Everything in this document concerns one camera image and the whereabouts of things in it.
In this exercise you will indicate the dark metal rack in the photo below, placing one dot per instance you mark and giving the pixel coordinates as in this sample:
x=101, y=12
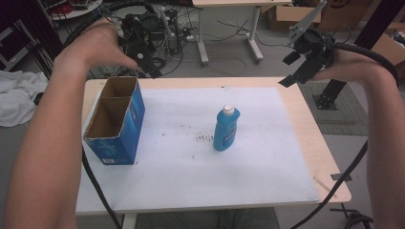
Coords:
x=19, y=35

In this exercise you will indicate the large brown cardboard box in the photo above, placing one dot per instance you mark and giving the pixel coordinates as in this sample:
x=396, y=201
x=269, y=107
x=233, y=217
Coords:
x=347, y=14

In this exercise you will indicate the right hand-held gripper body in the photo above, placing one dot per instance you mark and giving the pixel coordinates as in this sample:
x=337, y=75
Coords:
x=315, y=47

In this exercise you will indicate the white board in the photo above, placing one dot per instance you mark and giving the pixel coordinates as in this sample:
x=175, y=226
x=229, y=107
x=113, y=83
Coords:
x=191, y=178

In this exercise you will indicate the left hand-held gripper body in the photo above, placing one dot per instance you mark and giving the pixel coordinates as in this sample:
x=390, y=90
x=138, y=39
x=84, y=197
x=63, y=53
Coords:
x=140, y=38

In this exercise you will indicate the small brown cardboard box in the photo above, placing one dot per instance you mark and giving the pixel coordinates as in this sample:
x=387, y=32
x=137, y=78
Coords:
x=280, y=19

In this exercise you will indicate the white power strip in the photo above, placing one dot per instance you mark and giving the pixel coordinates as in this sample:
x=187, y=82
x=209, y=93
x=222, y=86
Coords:
x=190, y=37

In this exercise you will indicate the blue cardboard box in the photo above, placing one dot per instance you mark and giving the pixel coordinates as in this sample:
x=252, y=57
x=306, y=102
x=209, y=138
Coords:
x=127, y=127

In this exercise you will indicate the open brown cardboard box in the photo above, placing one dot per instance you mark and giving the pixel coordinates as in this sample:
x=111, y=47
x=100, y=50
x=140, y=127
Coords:
x=390, y=47

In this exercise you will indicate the black metal stand post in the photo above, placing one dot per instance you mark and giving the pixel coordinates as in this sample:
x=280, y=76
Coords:
x=377, y=24

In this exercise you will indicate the person's right hand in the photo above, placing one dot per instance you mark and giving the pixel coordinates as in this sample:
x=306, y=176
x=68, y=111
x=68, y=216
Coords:
x=348, y=66

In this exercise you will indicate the blue bottle with white cap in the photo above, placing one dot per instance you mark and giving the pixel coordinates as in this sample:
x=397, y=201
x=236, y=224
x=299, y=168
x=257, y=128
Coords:
x=225, y=132

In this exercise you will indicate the white cloth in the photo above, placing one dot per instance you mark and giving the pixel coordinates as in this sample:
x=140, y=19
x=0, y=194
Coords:
x=19, y=95

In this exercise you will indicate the round white table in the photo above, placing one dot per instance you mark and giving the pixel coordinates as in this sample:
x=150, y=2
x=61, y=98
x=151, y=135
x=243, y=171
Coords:
x=79, y=12

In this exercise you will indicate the grey floor mat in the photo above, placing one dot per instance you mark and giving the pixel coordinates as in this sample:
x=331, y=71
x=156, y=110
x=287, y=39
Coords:
x=347, y=117

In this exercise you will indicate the thin wooden stick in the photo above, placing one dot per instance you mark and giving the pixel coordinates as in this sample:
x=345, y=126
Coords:
x=323, y=185

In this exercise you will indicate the black computer tower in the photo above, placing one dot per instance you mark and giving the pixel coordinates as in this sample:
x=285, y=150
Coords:
x=173, y=41

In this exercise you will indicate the person's grey trousers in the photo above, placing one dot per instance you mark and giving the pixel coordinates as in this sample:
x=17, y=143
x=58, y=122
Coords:
x=191, y=221

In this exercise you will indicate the black tape piece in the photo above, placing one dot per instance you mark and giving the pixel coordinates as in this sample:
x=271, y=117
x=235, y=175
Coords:
x=341, y=176

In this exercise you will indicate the white-legged wooden desk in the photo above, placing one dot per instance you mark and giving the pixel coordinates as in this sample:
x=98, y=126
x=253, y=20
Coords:
x=202, y=31

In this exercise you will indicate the person's left hand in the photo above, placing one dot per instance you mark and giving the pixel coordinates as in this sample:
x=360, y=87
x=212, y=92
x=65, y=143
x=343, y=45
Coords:
x=92, y=47

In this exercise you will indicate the black tripod base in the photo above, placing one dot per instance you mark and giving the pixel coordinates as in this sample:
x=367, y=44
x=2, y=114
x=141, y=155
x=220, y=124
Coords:
x=356, y=219

